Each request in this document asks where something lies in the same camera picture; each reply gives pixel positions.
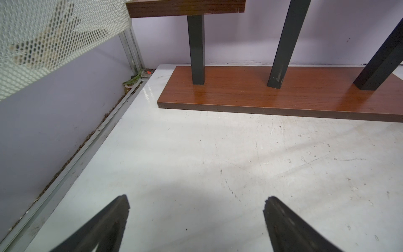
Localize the wooden clothespins bundle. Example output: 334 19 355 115
10 1 109 70

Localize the aluminium rail frame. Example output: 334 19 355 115
1 27 144 251

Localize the white mesh two-tier shelf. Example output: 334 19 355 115
1 1 130 100

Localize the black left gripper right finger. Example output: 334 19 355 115
263 196 340 252

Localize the brown wooden tiered stand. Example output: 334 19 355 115
126 1 403 122

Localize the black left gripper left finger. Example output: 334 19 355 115
52 195 130 252

